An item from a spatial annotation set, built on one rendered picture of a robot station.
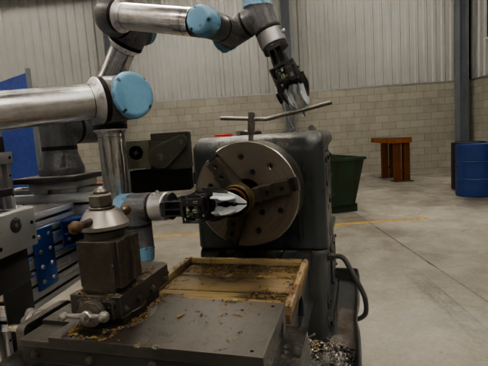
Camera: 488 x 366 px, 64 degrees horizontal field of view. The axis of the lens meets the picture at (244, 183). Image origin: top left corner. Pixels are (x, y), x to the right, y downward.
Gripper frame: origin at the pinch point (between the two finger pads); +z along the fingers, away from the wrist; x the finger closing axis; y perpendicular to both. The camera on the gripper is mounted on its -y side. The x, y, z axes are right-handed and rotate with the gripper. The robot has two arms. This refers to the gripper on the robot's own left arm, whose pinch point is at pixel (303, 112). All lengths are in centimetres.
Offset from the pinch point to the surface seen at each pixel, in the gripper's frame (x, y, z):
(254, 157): -17.4, 4.9, 6.2
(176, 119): -423, -909, -216
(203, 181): -35.0, 4.8, 6.6
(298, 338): -9, 56, 37
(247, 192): -20.2, 15.5, 14.3
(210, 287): -35, 27, 32
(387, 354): -19, -101, 132
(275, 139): -12.9, -12.4, 2.9
